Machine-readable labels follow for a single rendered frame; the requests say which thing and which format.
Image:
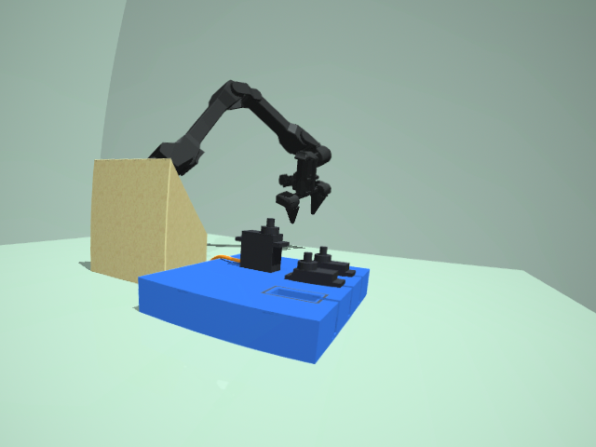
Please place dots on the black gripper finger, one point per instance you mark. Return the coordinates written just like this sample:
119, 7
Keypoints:
316, 201
292, 213

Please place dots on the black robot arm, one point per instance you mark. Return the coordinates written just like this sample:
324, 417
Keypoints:
185, 152

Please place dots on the black micro servo with orange cable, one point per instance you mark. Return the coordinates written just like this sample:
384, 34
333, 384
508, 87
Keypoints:
260, 250

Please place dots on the blue rectangular platform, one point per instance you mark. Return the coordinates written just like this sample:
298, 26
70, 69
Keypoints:
295, 312

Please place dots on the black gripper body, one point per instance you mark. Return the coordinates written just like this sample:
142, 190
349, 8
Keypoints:
305, 186

